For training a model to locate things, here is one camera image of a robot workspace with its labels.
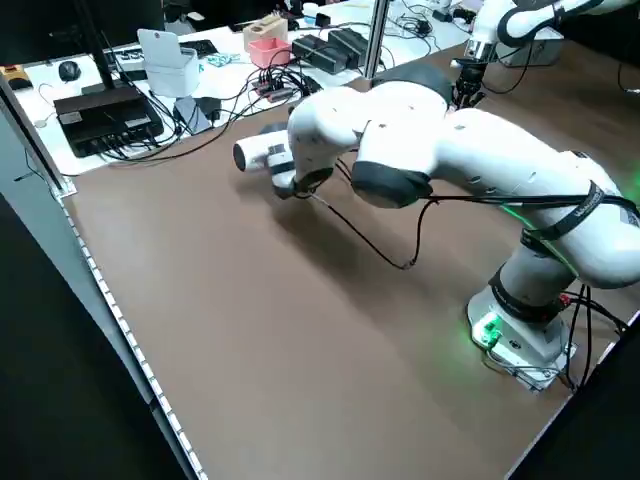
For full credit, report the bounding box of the clear acrylic bracket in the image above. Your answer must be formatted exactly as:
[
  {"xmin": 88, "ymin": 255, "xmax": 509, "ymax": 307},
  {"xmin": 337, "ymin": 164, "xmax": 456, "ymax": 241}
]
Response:
[{"xmin": 49, "ymin": 173, "xmax": 77, "ymax": 199}]

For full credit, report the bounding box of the pink plastic box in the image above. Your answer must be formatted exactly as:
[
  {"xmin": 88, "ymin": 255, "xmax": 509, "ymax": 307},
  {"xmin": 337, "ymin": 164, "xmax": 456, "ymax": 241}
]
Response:
[{"xmin": 248, "ymin": 38, "xmax": 293, "ymax": 68}]

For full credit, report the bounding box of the wooden holder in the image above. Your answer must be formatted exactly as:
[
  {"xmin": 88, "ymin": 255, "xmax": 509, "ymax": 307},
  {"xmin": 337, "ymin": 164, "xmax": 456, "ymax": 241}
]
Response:
[{"xmin": 243, "ymin": 14, "xmax": 288, "ymax": 54}]

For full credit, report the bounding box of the long black cable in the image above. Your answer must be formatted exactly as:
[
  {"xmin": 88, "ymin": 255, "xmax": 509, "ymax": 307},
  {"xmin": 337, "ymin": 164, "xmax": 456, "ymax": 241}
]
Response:
[{"xmin": 63, "ymin": 107, "xmax": 242, "ymax": 177}]

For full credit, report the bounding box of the black power brick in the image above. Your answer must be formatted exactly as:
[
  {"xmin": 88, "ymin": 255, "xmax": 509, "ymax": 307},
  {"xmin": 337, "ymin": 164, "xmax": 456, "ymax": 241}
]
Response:
[
  {"xmin": 291, "ymin": 33, "xmax": 347, "ymax": 74},
  {"xmin": 327, "ymin": 28, "xmax": 374, "ymax": 69}
]

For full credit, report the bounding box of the black base cable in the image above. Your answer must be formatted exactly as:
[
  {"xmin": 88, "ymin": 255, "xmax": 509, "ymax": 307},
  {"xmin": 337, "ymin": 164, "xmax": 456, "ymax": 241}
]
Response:
[{"xmin": 559, "ymin": 284, "xmax": 631, "ymax": 391}]

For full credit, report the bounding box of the white led strip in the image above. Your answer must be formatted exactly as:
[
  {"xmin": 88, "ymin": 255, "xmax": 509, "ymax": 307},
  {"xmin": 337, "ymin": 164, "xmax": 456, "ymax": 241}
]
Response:
[{"xmin": 58, "ymin": 193, "xmax": 207, "ymax": 480}]

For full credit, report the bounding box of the white storage box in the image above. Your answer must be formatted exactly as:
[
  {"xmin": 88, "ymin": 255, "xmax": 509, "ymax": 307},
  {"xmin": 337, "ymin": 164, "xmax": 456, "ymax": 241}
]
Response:
[{"xmin": 137, "ymin": 28, "xmax": 201, "ymax": 97}]

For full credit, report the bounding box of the yellow black tool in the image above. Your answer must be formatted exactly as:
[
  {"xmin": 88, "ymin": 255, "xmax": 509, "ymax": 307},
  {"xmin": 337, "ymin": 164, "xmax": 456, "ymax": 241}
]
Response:
[{"xmin": 0, "ymin": 64, "xmax": 29, "ymax": 91}]

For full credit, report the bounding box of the black flat pad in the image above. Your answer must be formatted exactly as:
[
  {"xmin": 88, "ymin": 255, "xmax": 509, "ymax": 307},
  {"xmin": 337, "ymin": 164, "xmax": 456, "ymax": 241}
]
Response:
[{"xmin": 178, "ymin": 39, "xmax": 219, "ymax": 58}]

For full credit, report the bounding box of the black power adapter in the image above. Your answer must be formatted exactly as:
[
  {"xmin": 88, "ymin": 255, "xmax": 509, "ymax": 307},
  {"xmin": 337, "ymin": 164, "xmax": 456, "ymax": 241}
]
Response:
[{"xmin": 197, "ymin": 96, "xmax": 224, "ymax": 124}]

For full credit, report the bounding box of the black electronics box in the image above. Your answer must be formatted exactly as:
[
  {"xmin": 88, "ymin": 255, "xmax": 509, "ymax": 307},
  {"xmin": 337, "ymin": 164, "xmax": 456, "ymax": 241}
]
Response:
[{"xmin": 53, "ymin": 84, "xmax": 165, "ymax": 159}]

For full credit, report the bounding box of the aluminium post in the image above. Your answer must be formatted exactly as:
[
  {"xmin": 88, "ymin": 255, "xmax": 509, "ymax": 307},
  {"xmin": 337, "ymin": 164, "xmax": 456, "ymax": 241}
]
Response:
[{"xmin": 363, "ymin": 0, "xmax": 392, "ymax": 80}]

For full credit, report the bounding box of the black monitor stand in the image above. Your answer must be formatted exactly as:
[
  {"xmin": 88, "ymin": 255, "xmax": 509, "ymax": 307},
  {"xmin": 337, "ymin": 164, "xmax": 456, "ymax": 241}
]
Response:
[{"xmin": 82, "ymin": 0, "xmax": 136, "ymax": 99}]

